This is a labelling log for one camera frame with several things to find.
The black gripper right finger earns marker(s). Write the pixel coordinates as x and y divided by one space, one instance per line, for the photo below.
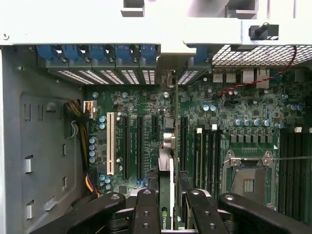
204 214

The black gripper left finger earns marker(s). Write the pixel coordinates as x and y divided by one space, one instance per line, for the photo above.
146 214

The CPU socket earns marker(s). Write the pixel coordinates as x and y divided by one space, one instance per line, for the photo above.
248 185

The black RAM slot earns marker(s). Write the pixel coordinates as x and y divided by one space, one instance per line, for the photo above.
308 170
300 170
206 158
291 170
212 158
219 158
283 170

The metal socket cover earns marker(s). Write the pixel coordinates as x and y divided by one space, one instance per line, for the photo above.
248 162

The long black expansion slot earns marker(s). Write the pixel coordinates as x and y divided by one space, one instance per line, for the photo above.
140 146
184 141
126 146

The white PCI expansion slot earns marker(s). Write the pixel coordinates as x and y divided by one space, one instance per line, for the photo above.
111 146

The short black expansion slot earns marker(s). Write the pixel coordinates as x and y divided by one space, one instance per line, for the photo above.
155 124

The thin metal locking lever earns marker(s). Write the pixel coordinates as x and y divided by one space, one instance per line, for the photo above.
292 159

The green motherboard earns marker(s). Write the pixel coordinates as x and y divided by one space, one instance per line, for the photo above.
219 102

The black open PC case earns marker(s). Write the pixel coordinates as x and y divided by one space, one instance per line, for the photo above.
48 146

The white power connector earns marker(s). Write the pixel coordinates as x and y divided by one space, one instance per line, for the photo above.
89 109

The vented metal slot cover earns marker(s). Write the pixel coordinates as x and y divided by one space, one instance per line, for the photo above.
111 77
187 77
69 76
129 77
148 77
91 77

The metal rear port block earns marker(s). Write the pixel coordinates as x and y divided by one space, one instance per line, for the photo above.
254 78
224 75

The blue slot retention clip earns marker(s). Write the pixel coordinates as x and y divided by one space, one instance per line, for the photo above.
72 53
147 54
46 54
97 53
202 56
123 53

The black case lock post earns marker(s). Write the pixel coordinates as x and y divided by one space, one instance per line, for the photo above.
263 31

